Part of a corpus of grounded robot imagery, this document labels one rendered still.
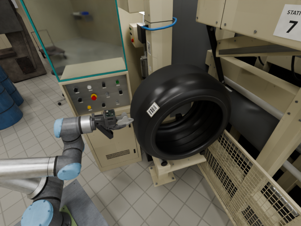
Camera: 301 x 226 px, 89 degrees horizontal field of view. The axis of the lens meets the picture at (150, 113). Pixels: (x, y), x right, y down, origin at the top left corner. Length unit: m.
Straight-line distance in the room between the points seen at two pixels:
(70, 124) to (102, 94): 0.72
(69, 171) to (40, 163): 0.12
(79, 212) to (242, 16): 1.45
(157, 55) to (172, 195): 1.49
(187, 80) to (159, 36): 0.36
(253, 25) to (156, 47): 0.50
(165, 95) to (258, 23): 0.41
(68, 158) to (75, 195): 0.67
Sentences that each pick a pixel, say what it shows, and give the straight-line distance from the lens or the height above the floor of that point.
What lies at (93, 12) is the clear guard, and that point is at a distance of 1.27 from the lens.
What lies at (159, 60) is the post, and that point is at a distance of 1.02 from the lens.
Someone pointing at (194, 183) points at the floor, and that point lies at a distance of 2.05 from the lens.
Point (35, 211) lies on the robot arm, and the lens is 1.18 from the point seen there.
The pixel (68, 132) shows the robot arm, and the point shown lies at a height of 1.29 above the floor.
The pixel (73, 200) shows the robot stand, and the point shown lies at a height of 0.60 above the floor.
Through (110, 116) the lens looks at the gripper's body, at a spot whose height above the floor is 1.32.
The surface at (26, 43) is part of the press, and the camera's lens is 5.44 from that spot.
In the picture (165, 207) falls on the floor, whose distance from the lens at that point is 1.91.
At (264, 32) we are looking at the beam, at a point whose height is 1.66.
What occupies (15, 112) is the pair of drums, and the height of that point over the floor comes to 0.17.
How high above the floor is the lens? 1.79
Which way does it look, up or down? 39 degrees down
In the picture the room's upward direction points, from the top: 4 degrees counter-clockwise
